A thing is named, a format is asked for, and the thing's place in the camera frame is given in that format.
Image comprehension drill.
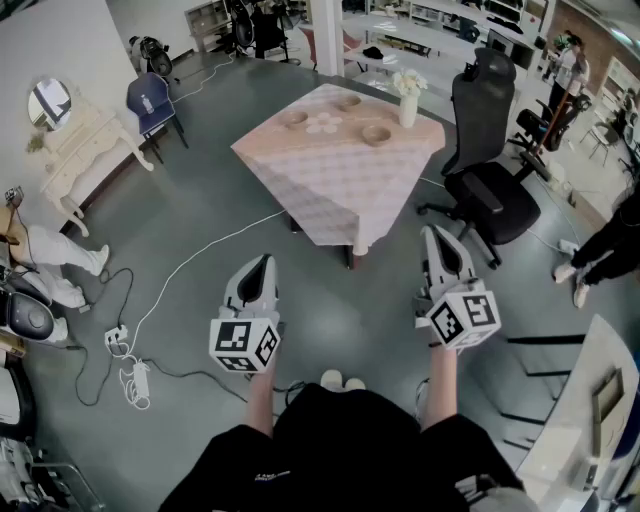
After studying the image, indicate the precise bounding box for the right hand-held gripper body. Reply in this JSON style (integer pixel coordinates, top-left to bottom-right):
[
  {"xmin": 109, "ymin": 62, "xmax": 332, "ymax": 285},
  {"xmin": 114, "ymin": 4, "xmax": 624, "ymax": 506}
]
[{"xmin": 412, "ymin": 279, "xmax": 503, "ymax": 354}]

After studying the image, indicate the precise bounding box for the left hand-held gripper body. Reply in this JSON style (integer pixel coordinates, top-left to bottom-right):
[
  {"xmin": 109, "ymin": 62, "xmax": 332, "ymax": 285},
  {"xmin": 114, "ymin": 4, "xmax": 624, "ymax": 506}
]
[{"xmin": 208, "ymin": 297, "xmax": 283, "ymax": 375}]

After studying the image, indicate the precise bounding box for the person's left forearm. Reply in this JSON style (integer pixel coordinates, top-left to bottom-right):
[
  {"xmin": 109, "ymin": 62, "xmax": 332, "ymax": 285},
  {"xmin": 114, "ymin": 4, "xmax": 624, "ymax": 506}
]
[{"xmin": 244, "ymin": 368, "xmax": 276, "ymax": 440}]

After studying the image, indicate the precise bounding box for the person's right forearm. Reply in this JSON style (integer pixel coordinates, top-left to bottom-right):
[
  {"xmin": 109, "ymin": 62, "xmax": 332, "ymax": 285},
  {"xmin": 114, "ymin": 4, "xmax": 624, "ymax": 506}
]
[{"xmin": 418, "ymin": 344, "xmax": 464, "ymax": 432}]

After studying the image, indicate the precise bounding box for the black mesh office chair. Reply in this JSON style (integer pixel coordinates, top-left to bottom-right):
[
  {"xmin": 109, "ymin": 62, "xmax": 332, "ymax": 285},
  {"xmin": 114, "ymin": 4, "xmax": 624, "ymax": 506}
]
[{"xmin": 417, "ymin": 48, "xmax": 543, "ymax": 271}]

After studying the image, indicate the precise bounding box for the table leg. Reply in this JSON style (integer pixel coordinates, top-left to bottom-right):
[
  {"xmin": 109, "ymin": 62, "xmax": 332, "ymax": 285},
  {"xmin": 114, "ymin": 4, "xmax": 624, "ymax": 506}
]
[{"xmin": 342, "ymin": 238, "xmax": 369, "ymax": 271}]

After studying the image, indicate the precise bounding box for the white power adapter bundle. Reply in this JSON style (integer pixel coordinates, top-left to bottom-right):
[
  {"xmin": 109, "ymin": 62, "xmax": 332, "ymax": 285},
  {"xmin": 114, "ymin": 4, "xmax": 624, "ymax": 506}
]
[{"xmin": 118, "ymin": 357, "xmax": 153, "ymax": 412}]

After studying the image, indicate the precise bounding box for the table with pink tablecloth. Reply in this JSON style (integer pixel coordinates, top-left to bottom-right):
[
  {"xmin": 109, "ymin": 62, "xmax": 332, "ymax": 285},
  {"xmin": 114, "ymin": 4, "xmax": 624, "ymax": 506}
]
[{"xmin": 230, "ymin": 83, "xmax": 446, "ymax": 247}]

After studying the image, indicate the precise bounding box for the white ceramic vase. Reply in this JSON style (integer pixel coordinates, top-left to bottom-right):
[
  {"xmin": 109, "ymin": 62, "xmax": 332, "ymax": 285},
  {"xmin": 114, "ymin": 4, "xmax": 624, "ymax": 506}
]
[{"xmin": 398, "ymin": 94, "xmax": 418, "ymax": 129}]

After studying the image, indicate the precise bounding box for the white curved counter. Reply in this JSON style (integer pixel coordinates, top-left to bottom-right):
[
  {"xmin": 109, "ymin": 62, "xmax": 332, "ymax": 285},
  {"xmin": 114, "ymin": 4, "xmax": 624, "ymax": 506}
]
[{"xmin": 514, "ymin": 314, "xmax": 640, "ymax": 512}]

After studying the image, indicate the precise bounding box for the black armrest office chair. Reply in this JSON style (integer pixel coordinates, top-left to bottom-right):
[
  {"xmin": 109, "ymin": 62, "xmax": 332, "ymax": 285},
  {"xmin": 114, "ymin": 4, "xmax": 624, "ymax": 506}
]
[{"xmin": 507, "ymin": 94, "xmax": 572, "ymax": 182}]

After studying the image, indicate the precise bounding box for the person's black shirt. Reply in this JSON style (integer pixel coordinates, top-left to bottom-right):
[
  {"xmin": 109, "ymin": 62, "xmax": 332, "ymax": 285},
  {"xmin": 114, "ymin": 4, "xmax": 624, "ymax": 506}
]
[{"xmin": 157, "ymin": 382, "xmax": 526, "ymax": 512}]

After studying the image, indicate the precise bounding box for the blue chair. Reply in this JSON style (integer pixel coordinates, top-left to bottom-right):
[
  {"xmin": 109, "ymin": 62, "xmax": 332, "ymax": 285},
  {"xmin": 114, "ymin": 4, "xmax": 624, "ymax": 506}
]
[{"xmin": 126, "ymin": 72, "xmax": 190, "ymax": 164}]

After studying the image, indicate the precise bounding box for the white and black dome robot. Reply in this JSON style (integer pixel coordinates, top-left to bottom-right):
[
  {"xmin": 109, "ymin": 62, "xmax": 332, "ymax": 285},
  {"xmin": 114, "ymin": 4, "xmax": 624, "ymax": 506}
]
[{"xmin": 0, "ymin": 289, "xmax": 69, "ymax": 346}]

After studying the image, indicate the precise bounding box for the long white table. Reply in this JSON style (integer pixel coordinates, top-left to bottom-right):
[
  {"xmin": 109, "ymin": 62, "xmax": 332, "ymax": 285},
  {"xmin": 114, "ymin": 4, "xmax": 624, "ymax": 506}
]
[{"xmin": 342, "ymin": 13, "xmax": 534, "ymax": 96}]

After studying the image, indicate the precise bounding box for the cream carved dressing table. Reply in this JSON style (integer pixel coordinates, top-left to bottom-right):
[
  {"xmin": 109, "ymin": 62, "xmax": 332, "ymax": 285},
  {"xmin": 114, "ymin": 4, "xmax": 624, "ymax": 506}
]
[{"xmin": 38, "ymin": 107, "xmax": 155, "ymax": 239}]

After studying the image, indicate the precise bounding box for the black monitor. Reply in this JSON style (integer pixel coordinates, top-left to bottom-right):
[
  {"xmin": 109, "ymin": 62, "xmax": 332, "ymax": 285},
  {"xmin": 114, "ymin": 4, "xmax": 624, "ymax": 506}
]
[{"xmin": 486, "ymin": 28, "xmax": 534, "ymax": 70}]

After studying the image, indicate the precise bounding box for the black high-back office chair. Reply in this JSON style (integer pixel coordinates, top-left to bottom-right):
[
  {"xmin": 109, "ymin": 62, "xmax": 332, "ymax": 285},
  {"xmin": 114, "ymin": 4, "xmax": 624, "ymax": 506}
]
[{"xmin": 227, "ymin": 0, "xmax": 302, "ymax": 64}]

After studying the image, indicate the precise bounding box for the light wooden shelf unit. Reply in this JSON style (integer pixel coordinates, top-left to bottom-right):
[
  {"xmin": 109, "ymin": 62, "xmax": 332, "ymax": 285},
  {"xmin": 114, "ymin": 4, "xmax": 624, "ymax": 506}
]
[{"xmin": 184, "ymin": 0, "xmax": 236, "ymax": 54}]

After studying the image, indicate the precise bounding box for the oval dressing table mirror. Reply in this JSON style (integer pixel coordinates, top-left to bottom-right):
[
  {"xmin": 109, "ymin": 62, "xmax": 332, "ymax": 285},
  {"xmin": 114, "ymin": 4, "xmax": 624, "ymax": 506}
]
[{"xmin": 25, "ymin": 75, "xmax": 81, "ymax": 133}]

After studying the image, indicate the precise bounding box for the long white floor cable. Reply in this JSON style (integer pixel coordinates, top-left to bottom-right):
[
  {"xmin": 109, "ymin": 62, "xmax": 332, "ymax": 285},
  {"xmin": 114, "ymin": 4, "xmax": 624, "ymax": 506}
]
[{"xmin": 119, "ymin": 209, "xmax": 291, "ymax": 351}]

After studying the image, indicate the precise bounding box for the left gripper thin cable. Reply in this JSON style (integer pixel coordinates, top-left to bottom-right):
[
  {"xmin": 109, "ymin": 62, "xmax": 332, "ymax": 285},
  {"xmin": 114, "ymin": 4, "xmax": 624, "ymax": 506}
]
[{"xmin": 272, "ymin": 380, "xmax": 307, "ymax": 416}]

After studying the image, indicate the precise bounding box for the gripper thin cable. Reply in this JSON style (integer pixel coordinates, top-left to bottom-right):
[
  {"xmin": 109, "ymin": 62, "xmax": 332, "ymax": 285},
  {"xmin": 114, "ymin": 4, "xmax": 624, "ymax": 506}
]
[
  {"xmin": 272, "ymin": 380, "xmax": 307, "ymax": 416},
  {"xmin": 414, "ymin": 377, "xmax": 430, "ymax": 421}
]

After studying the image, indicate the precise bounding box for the right gripper thin cable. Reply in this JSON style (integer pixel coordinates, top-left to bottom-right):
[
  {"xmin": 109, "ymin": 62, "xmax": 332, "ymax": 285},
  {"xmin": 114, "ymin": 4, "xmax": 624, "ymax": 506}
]
[{"xmin": 414, "ymin": 377, "xmax": 430, "ymax": 421}]

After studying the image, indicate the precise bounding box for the black metal frame rack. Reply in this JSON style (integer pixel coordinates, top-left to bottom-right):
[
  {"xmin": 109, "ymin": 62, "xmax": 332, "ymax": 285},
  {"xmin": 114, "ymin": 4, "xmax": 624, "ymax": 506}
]
[{"xmin": 499, "ymin": 332, "xmax": 587, "ymax": 451}]

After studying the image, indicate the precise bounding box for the black floor cable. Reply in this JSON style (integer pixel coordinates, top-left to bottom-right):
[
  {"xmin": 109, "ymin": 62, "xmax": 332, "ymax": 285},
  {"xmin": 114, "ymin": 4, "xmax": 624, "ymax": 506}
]
[{"xmin": 73, "ymin": 267, "xmax": 251, "ymax": 407}]

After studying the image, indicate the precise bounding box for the thin white floor cable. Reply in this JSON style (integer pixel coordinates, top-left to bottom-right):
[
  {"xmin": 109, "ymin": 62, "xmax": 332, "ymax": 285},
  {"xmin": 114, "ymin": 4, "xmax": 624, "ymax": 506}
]
[{"xmin": 169, "ymin": 49, "xmax": 236, "ymax": 104}]

